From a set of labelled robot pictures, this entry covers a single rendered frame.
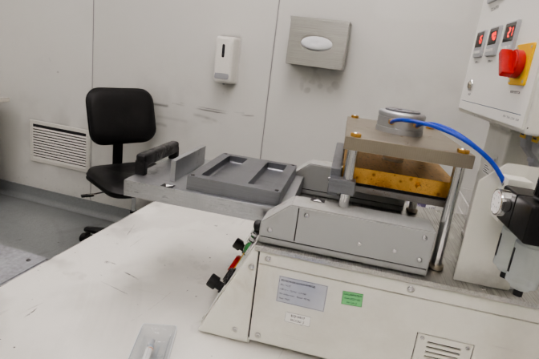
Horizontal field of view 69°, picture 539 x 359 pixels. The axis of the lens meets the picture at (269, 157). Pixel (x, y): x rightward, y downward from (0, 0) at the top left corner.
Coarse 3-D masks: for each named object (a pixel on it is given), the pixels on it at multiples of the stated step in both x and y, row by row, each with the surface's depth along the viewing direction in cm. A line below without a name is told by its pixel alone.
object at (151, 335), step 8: (144, 328) 62; (152, 328) 62; (160, 328) 63; (168, 328) 63; (144, 336) 60; (152, 336) 61; (160, 336) 61; (168, 336) 61; (136, 344) 59; (144, 344) 59; (152, 344) 59; (160, 344) 59; (168, 344) 59; (136, 352) 57; (144, 352) 57; (152, 352) 57; (160, 352) 58; (168, 352) 58
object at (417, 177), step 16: (368, 160) 67; (384, 160) 69; (400, 160) 68; (368, 176) 61; (384, 176) 61; (400, 176) 60; (416, 176) 60; (432, 176) 62; (448, 176) 63; (368, 192) 62; (384, 192) 61; (400, 192) 61; (416, 192) 60; (432, 192) 60
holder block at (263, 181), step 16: (224, 160) 82; (240, 160) 85; (256, 160) 84; (192, 176) 68; (208, 176) 69; (224, 176) 75; (240, 176) 71; (256, 176) 74; (272, 176) 79; (288, 176) 75; (208, 192) 68; (224, 192) 67; (240, 192) 67; (256, 192) 66; (272, 192) 65
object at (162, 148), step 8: (168, 144) 82; (176, 144) 85; (144, 152) 73; (152, 152) 75; (160, 152) 78; (168, 152) 81; (176, 152) 85; (136, 160) 72; (144, 160) 72; (152, 160) 75; (136, 168) 72; (144, 168) 72
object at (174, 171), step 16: (176, 160) 71; (192, 160) 79; (208, 160) 88; (144, 176) 72; (160, 176) 73; (176, 176) 72; (128, 192) 70; (144, 192) 69; (160, 192) 68; (176, 192) 68; (192, 192) 67; (288, 192) 73; (192, 208) 68; (208, 208) 67; (224, 208) 67; (240, 208) 66; (256, 208) 65
